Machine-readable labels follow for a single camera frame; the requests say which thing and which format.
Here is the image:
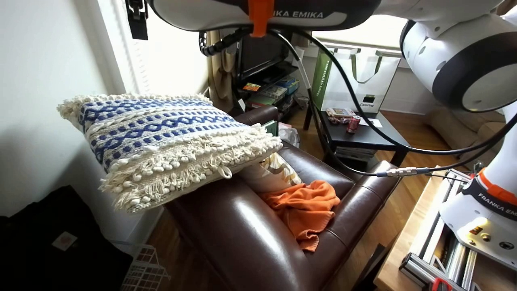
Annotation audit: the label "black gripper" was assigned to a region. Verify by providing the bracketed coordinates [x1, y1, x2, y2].
[124, 0, 151, 43]

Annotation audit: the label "blue and white woven pillow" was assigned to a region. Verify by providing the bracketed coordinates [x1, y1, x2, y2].
[54, 93, 284, 216]

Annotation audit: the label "white window blinds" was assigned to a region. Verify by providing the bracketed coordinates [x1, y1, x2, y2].
[114, 0, 209, 97]

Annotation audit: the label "tan curtain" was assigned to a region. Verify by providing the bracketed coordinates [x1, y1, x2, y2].
[205, 28, 238, 112]

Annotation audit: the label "black flat television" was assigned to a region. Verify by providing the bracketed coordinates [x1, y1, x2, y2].
[237, 33, 297, 78]

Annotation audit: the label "crumpled plastic bag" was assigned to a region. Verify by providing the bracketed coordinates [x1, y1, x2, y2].
[261, 119, 301, 149]

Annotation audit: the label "brown leather armchair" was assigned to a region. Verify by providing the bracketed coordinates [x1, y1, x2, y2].
[164, 106, 405, 291]

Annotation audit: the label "small red brown object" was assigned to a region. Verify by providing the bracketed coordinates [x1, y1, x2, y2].
[345, 115, 361, 135]

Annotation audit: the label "white and green shopping bag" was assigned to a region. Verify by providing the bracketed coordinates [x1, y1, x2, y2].
[310, 46, 402, 115]

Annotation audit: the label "black fabric bag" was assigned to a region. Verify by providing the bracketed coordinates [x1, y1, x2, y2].
[0, 185, 135, 291]

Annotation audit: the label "orange cloth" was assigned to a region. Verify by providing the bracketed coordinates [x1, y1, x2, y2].
[258, 180, 342, 254]

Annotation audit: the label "black coffee table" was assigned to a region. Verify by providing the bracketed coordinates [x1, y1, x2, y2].
[303, 99, 411, 173]

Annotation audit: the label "white paper sheet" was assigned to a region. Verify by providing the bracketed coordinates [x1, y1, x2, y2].
[358, 115, 384, 130]

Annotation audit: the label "beige sofa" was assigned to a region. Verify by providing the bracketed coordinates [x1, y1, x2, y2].
[426, 104, 517, 170]

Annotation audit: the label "red clamp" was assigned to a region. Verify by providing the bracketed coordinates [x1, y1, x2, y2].
[429, 277, 457, 291]

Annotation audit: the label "orange cable strap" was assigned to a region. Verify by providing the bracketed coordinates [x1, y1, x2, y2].
[245, 0, 276, 39]

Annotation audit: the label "white wire basket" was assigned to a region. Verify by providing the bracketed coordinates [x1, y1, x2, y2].
[114, 241, 172, 291]

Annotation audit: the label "aluminium rail frame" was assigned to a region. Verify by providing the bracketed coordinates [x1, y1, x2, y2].
[397, 167, 484, 291]

